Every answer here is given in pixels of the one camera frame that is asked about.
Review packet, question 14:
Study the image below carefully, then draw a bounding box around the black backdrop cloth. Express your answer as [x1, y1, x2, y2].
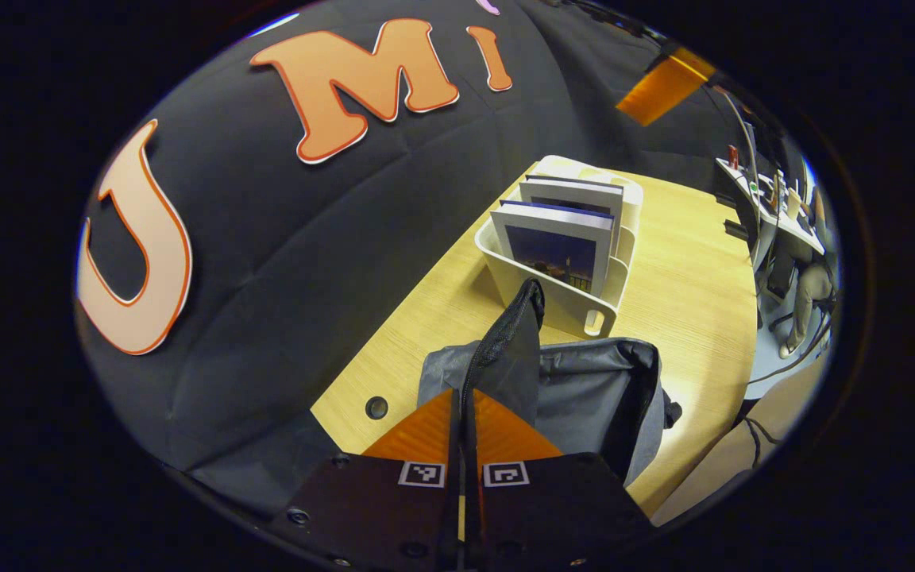
[75, 0, 752, 509]

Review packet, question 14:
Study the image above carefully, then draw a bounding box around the portrait cover book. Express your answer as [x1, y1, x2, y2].
[519, 174, 626, 222]

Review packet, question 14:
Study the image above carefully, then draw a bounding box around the white bookshelf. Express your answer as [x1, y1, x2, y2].
[474, 155, 645, 339]

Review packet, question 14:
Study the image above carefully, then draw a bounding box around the grey schoolbag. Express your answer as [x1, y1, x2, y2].
[418, 278, 682, 487]

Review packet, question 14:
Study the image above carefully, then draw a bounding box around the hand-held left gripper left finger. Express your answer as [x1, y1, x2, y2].
[271, 388, 463, 572]

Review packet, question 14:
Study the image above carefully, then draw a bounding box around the person's beige trouser leg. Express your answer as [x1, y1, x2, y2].
[652, 357, 828, 527]

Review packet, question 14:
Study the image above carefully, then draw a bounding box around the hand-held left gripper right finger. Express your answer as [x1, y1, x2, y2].
[469, 388, 654, 572]

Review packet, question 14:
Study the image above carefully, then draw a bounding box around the black cable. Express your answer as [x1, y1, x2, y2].
[742, 415, 786, 471]

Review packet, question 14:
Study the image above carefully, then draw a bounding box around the cluttered white desk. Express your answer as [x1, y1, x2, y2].
[715, 143, 828, 267]

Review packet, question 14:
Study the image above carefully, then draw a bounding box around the blue cover book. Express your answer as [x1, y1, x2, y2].
[491, 199, 616, 300]

